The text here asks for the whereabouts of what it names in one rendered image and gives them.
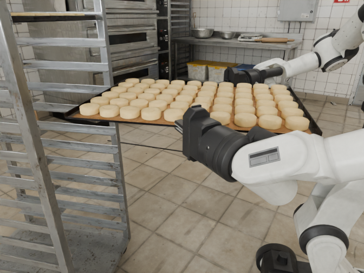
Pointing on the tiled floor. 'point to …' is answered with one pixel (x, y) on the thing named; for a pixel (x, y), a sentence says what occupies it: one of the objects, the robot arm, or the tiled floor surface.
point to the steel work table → (215, 39)
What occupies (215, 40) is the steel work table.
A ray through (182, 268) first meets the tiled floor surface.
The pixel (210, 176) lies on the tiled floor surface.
